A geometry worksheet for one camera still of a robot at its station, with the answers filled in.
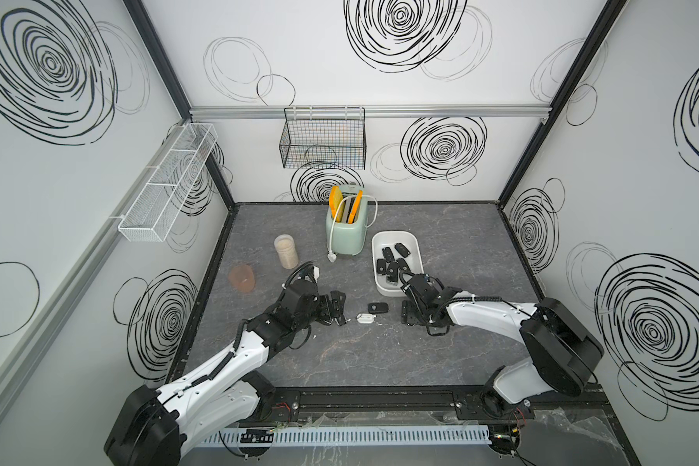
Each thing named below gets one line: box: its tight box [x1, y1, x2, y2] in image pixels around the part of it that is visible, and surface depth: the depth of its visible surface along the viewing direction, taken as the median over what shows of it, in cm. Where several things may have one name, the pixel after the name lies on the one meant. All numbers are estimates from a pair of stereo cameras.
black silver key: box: [386, 261, 400, 286], surface depth 98 cm
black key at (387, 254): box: [381, 246, 396, 264], surface depth 104 cm
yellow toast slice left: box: [329, 185, 344, 223], surface depth 95 cm
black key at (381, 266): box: [375, 258, 387, 276], surface depth 103 cm
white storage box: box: [371, 231, 425, 298], surface depth 104 cm
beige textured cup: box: [273, 233, 300, 270], surface depth 97 cm
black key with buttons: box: [394, 242, 411, 259], surface depth 107 cm
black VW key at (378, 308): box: [366, 301, 390, 314], surface depth 93 cm
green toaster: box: [325, 185, 368, 256], surface depth 97 cm
